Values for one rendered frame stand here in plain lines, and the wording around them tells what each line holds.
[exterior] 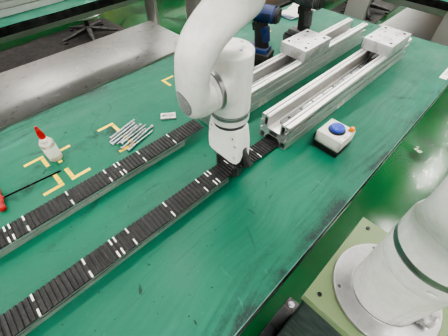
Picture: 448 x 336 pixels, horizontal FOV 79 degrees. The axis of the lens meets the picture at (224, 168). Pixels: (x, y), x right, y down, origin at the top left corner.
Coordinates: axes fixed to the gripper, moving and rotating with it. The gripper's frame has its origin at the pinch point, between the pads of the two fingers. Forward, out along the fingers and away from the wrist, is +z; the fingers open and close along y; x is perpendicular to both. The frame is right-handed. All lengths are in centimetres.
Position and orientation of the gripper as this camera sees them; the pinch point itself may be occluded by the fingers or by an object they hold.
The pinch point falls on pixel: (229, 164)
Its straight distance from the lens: 71.9
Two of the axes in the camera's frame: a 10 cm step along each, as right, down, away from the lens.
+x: 7.3, -5.2, 4.5
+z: 0.0, 6.5, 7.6
